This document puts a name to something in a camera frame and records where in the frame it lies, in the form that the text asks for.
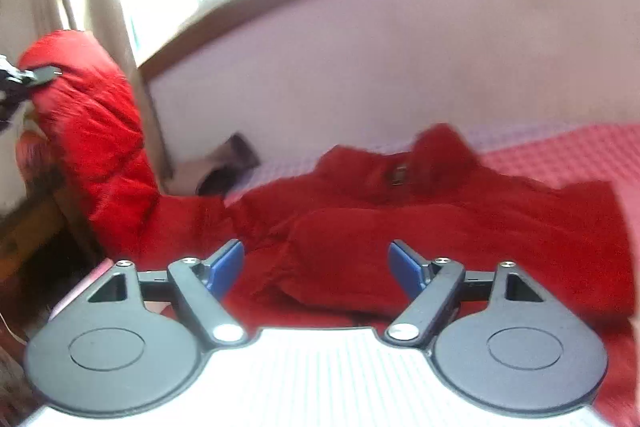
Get red puffer jacket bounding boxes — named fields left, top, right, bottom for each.
left=18, top=30, right=639, bottom=426

